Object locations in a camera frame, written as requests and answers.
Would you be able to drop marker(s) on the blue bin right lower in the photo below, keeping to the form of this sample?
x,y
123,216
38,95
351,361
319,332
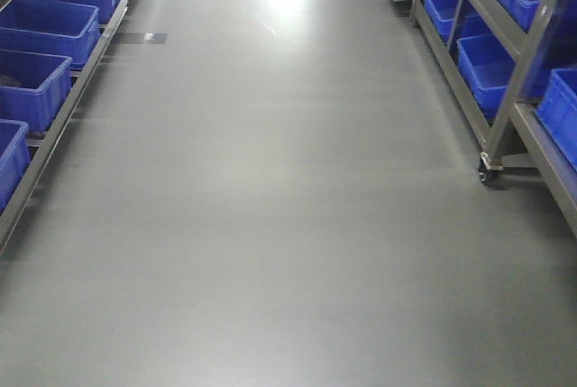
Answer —
x,y
487,68

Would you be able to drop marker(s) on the right steel wheeled rack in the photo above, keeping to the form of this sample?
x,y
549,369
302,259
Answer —
x,y
540,36

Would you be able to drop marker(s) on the blue bin left near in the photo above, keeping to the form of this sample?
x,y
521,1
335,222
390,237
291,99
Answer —
x,y
34,86

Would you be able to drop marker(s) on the blue bin right edge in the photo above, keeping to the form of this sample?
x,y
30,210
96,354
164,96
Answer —
x,y
557,111

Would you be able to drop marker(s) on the left steel floor rack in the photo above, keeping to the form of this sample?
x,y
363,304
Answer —
x,y
24,153

